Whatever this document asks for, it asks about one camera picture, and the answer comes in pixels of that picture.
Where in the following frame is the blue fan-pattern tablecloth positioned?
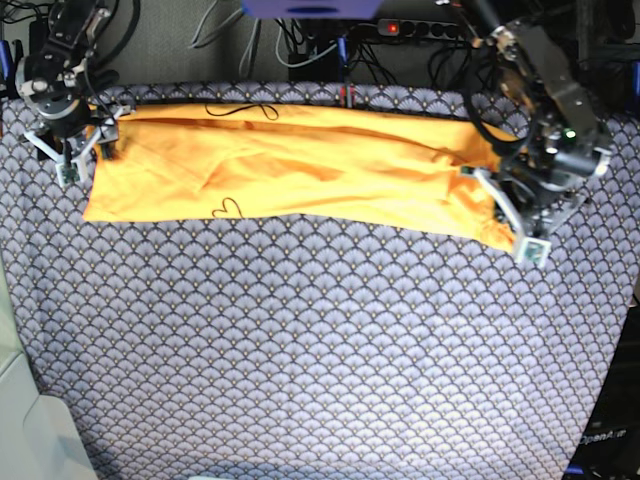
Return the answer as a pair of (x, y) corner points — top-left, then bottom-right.
(1, 101), (639, 479)

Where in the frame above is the red table clamp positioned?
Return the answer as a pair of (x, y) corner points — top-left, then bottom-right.
(339, 84), (356, 109)

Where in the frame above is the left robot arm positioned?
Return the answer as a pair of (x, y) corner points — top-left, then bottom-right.
(451, 1), (612, 238)

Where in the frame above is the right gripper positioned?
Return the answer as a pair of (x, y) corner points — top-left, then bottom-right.
(15, 54), (136, 160)

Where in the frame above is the black OpenArm box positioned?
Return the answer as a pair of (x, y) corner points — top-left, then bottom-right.
(563, 304), (639, 479)

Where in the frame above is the black power strip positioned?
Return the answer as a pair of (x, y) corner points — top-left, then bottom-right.
(377, 18), (463, 41)

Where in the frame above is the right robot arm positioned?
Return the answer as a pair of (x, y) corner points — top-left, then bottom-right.
(14, 1), (142, 168)

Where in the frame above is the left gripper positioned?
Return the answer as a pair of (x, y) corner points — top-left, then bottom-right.
(460, 124), (612, 235)

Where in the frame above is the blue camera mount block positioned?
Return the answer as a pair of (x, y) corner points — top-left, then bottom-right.
(242, 0), (383, 19)

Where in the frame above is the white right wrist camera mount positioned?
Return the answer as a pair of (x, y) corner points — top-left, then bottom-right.
(24, 108), (124, 188)

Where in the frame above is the yellow T-shirt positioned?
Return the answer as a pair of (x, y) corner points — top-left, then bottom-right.
(83, 104), (515, 251)

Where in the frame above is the white plastic bin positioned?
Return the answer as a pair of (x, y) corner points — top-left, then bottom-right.
(0, 269), (99, 480)

